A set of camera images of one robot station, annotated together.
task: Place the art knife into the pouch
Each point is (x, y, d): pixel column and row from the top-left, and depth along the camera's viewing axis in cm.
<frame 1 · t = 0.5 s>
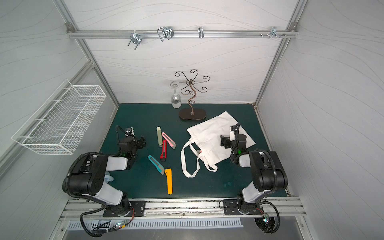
left hand: (135, 136, 94), fingers open
right hand: (230, 133, 95), fingers open
white cloth tote pouch: (206, 142, 97), point 3 cm above the table
olive green art knife: (159, 136, 103), on the table
teal utility knife: (159, 167, 88), point 2 cm above the table
orange utility knife: (168, 172, 86), point 2 cm above the table
clear wine glass: (176, 99, 97), point 21 cm above the table

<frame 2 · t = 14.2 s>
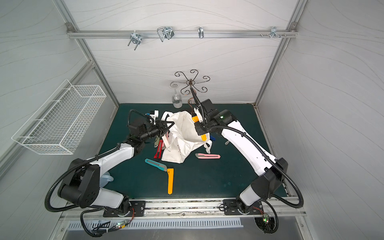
left hand: (174, 124, 78), fingers closed
right hand: (200, 125, 76), fingers open
white cloth tote pouch: (181, 138, 80), point 20 cm above the table
pink knife: (204, 156, 93), on the table
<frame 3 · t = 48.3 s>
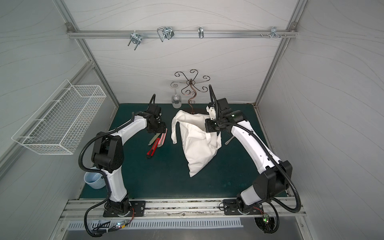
left hand: (161, 130, 96), fingers open
right hand: (206, 125, 79), fingers closed
white cloth tote pouch: (198, 145, 84), point 14 cm above the table
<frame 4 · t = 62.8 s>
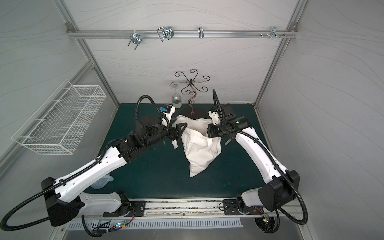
left hand: (181, 122, 67), fingers open
right hand: (208, 130, 78), fingers closed
